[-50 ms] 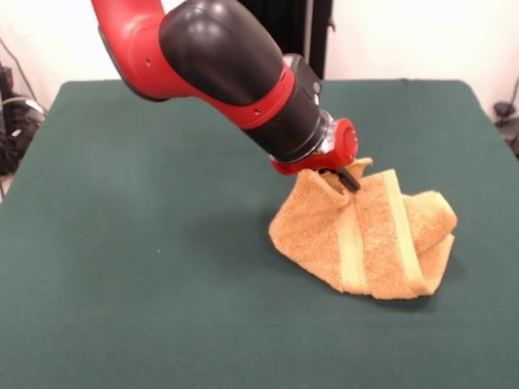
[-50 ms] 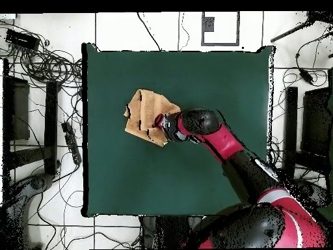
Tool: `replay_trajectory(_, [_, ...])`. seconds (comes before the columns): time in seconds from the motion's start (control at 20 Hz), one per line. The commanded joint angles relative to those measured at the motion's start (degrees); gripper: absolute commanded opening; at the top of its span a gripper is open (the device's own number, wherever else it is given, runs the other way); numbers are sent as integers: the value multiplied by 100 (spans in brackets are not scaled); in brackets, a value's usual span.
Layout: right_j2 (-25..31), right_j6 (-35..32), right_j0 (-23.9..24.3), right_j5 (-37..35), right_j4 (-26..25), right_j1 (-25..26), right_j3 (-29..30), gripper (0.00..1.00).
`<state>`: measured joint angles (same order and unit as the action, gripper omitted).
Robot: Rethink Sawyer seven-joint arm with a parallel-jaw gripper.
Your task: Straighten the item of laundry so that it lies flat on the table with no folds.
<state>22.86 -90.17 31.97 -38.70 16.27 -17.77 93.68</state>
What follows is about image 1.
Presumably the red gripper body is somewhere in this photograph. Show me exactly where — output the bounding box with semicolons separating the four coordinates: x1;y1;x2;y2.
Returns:
270;118;360;176

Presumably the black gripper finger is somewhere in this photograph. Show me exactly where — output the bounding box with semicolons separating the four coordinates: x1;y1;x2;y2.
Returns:
336;167;362;191

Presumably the orange terry towel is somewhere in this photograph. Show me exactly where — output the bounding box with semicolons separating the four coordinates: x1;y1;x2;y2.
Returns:
268;157;459;301

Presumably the dark green table cloth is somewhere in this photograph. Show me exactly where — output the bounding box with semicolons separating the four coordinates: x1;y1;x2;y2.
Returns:
0;79;519;389

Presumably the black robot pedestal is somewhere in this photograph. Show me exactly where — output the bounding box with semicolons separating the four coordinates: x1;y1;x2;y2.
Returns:
242;0;337;80

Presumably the black plug with cable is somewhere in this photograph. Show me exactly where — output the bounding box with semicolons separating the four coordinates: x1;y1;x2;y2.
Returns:
492;76;519;159

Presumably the black cable bundle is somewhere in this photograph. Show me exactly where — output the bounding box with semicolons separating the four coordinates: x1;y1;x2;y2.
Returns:
0;38;49;203

